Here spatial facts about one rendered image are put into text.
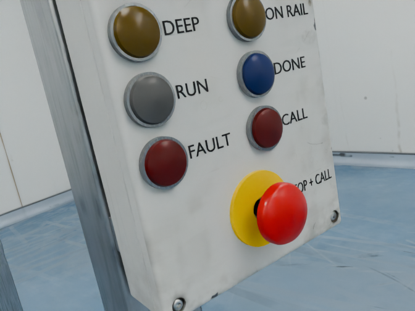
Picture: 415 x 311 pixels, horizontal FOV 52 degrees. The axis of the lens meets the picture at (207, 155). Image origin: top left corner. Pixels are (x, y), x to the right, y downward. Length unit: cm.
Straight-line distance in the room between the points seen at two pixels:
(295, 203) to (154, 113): 11
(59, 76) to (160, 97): 9
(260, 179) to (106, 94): 12
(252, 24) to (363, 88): 323
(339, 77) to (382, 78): 35
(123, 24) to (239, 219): 14
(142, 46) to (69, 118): 9
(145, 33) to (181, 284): 15
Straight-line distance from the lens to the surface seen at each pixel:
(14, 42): 415
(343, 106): 361
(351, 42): 350
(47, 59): 32
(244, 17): 28
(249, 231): 29
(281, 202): 27
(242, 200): 28
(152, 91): 23
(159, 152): 24
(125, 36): 23
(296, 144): 32
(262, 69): 28
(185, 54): 26
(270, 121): 29
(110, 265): 33
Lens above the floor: 105
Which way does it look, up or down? 13 degrees down
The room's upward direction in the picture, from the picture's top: 11 degrees counter-clockwise
